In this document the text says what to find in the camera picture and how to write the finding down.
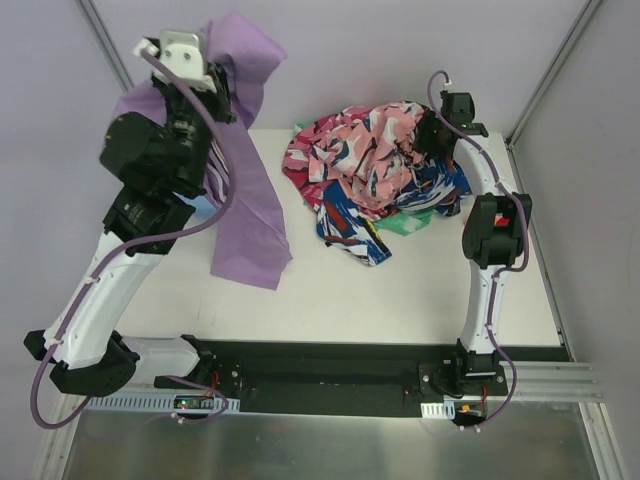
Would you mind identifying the orange cube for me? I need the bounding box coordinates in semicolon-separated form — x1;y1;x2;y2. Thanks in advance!
494;214;509;228

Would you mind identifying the aluminium front rail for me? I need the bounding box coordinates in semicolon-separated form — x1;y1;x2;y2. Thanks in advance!
513;361;603;403

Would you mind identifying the aluminium frame post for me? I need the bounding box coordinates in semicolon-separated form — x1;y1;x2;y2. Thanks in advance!
505;0;605;151
74;0;134;92

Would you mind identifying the right slotted cable duct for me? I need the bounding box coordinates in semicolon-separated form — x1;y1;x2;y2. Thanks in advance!
420;400;487;420

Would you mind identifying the pink patterned cloth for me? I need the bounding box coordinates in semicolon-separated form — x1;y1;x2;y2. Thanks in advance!
305;101;428;210

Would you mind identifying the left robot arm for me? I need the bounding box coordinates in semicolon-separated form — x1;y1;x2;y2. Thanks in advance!
24;63;235;397

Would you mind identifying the lilac purple cloth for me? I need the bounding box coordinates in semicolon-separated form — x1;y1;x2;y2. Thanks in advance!
107;12;294;291

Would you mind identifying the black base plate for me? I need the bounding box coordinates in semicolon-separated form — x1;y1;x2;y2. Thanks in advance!
182;336;509;418

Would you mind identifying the slotted cable duct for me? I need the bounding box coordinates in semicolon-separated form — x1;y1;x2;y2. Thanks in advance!
87;392;240;415
420;400;487;420

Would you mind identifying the crimson pink camouflage cloth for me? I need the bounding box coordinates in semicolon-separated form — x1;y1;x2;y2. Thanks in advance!
282;112;354;212

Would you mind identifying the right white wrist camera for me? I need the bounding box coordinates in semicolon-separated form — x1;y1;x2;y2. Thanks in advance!
440;79;454;93

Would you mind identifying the left aluminium frame post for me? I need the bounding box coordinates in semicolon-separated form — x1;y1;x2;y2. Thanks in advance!
74;0;134;92

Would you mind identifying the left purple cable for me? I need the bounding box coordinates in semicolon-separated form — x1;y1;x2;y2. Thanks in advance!
30;47;237;430

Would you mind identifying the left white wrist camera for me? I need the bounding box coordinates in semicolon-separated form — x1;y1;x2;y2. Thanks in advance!
132;29;217;93

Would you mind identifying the right aluminium frame post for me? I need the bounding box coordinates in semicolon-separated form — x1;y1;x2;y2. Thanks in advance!
505;0;605;151

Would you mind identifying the left slotted cable duct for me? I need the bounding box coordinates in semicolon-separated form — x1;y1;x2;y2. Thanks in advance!
87;392;240;415

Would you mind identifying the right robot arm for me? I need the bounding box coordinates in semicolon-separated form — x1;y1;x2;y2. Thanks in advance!
415;90;532;398

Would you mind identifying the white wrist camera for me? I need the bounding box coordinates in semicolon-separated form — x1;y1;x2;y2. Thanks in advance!
440;79;454;93
132;29;217;93

